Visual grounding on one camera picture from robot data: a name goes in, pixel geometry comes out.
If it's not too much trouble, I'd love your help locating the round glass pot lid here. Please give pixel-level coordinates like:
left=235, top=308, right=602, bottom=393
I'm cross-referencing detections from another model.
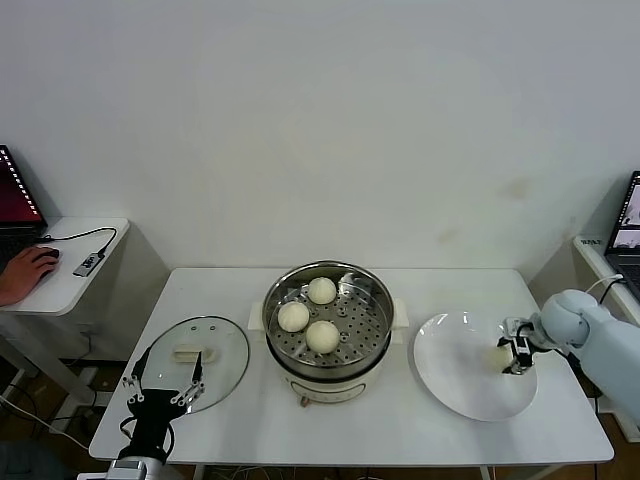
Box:
left=138, top=314, right=251, bottom=415

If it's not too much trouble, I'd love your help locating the person's bare hand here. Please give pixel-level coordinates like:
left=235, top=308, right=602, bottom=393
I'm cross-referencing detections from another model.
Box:
left=0, top=245, right=57, bottom=307

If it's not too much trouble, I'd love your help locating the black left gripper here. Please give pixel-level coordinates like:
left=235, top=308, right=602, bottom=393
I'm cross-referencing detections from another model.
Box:
left=122, top=345, right=207, bottom=452

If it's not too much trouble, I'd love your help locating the grey laptop with image windows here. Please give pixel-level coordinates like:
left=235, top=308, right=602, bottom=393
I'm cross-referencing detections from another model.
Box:
left=603, top=171, right=640, bottom=301

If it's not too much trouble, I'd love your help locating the white round plate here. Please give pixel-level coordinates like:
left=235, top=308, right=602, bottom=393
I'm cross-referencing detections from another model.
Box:
left=412, top=311, right=539, bottom=422

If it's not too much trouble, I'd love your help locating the stainless steel steamer pot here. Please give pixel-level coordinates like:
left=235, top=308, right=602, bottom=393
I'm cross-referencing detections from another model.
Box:
left=248, top=298, right=409, bottom=409

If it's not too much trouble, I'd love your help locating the black hub cable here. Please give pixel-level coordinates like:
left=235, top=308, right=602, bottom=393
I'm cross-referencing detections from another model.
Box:
left=33, top=226, right=119, bottom=261

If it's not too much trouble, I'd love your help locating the white laptop cable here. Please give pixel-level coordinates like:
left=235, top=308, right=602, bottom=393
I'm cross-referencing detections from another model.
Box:
left=584, top=273, right=625, bottom=301

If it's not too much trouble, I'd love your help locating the white steamed baozi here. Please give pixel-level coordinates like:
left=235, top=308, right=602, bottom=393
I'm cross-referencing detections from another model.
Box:
left=305, top=320, right=341, bottom=355
left=307, top=277, right=337, bottom=305
left=483, top=347, right=516, bottom=374
left=277, top=301, right=311, bottom=333

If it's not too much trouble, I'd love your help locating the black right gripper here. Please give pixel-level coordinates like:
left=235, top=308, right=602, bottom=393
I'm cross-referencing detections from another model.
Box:
left=495, top=324, right=538, bottom=376

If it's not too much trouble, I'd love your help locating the black laptop with dark screen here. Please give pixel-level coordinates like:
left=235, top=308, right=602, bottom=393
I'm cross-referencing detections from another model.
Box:
left=0, top=144, right=49, bottom=261

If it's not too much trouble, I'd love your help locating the grey usb hub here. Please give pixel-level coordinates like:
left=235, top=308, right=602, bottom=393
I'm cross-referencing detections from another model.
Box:
left=73, top=252, right=100, bottom=279

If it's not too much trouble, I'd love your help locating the white side table with hub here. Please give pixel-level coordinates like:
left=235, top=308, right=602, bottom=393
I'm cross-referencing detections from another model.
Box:
left=0, top=216, right=170, bottom=401

